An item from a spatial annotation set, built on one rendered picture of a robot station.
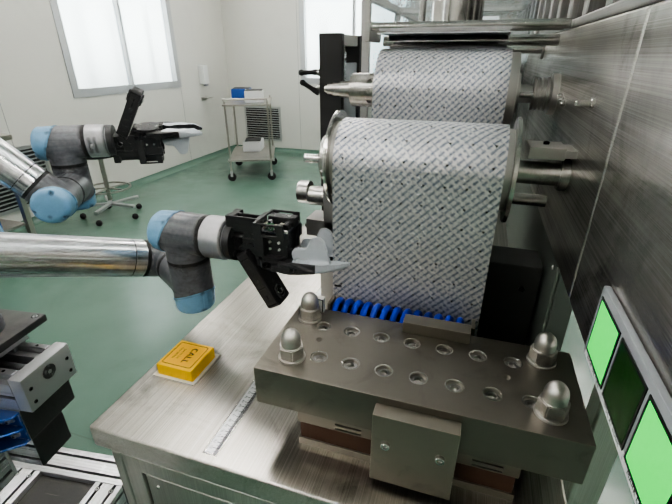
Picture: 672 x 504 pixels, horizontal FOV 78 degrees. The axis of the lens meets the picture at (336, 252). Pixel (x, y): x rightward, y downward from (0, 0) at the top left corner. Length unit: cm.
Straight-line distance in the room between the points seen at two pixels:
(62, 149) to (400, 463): 95
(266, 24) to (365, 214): 630
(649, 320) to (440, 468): 31
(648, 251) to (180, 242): 64
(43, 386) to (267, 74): 608
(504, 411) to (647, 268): 25
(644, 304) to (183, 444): 58
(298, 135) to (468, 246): 621
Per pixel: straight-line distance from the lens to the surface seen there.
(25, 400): 118
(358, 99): 89
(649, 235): 38
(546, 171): 64
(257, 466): 64
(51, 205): 103
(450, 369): 58
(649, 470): 33
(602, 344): 41
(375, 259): 65
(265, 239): 68
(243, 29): 702
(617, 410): 38
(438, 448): 54
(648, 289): 36
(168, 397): 76
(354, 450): 63
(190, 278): 79
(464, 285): 65
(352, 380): 55
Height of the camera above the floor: 140
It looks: 25 degrees down
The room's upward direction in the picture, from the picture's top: straight up
